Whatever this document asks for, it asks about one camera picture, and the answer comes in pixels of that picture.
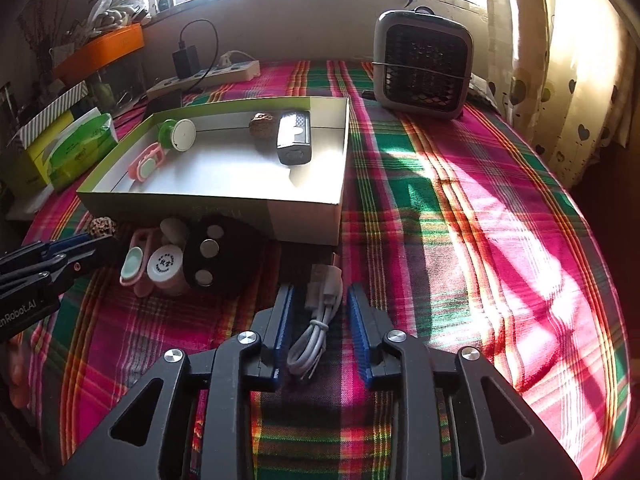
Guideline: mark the white plug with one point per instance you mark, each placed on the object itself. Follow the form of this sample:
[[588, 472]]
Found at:
[[229, 59]]

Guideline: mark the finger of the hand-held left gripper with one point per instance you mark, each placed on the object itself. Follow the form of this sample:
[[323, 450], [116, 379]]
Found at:
[[85, 260], [67, 245]]

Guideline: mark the white power strip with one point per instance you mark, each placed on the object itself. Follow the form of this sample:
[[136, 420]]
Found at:
[[235, 71]]

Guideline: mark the small grey heater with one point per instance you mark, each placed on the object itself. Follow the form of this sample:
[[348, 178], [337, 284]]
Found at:
[[425, 70]]

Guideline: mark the green and white spool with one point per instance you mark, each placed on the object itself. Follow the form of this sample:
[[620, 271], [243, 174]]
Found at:
[[182, 135]]

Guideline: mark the striped box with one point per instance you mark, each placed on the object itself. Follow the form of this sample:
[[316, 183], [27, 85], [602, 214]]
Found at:
[[55, 107]]

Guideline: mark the small white jar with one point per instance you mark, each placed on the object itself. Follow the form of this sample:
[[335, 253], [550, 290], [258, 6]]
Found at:
[[167, 267]]

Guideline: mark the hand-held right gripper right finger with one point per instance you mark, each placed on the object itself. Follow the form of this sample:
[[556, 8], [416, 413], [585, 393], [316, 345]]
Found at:
[[356, 330]]

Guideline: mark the heart print curtain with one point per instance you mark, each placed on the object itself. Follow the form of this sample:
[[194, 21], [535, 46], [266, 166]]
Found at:
[[560, 60]]

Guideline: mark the pink case with mint insert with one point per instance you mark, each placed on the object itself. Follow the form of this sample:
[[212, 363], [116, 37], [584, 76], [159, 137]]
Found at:
[[132, 265]]

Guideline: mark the wooden cabinet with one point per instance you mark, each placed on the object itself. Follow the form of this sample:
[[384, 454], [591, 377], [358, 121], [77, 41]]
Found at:
[[610, 195]]

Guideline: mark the green tissue pack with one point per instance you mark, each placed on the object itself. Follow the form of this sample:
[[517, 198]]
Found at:
[[80, 147]]

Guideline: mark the brown walnut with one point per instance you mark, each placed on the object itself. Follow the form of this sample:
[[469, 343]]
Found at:
[[260, 127], [102, 226]]

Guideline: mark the yellow box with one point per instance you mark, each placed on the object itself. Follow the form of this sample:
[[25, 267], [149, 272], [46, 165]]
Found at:
[[25, 165]]

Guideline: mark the green and white cardboard box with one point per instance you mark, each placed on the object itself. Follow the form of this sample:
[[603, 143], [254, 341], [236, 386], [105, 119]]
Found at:
[[225, 170]]

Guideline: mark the black disc with metal buttons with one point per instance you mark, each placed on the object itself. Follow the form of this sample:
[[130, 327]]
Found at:
[[235, 255]]

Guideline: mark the black charger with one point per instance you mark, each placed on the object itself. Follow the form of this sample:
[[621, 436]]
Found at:
[[185, 62]]

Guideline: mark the small dark object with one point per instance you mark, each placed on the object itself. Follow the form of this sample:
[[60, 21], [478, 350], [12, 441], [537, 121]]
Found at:
[[367, 94]]

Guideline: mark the grey pouch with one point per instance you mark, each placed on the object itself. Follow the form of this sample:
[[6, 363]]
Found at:
[[482, 92]]

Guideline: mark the pink plastic clip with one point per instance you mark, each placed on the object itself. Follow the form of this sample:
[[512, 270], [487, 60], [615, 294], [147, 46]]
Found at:
[[145, 165]]

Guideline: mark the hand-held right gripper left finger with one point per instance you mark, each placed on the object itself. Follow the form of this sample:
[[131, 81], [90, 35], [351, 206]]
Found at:
[[285, 320]]

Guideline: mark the person's left hand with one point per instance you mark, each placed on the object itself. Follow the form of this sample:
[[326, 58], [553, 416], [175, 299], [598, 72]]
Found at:
[[19, 365]]

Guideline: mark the white plastic bag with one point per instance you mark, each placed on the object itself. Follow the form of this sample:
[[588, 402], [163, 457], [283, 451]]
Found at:
[[115, 5]]

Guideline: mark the orange box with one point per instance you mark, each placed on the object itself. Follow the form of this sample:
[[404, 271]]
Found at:
[[105, 45]]

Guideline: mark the round pinkish white cap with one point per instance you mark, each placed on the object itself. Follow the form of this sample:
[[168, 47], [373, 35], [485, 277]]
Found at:
[[172, 230]]

